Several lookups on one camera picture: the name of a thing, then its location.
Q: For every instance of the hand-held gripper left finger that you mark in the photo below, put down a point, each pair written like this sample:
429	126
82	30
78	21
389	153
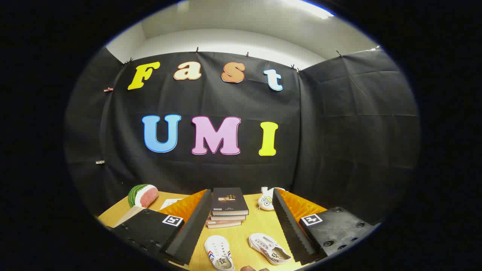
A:
188	233

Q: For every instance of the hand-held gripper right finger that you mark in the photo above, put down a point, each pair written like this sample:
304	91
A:
292	233

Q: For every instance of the white canvas shoe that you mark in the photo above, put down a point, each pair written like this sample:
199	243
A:
267	246
218	252

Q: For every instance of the cream fabric storage box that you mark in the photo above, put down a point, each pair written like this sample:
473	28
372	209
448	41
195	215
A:
130	216

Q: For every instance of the white portrait cover book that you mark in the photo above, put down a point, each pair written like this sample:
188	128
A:
171	203

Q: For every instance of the white plush toy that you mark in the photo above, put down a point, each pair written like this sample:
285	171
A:
266	201

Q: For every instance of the thin dark book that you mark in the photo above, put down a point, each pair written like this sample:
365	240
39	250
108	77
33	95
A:
228	218

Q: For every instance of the black hardcover book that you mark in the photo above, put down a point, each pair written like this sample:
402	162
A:
229	201

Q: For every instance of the watermelon slice toy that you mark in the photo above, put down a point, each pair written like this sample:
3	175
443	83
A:
143	195

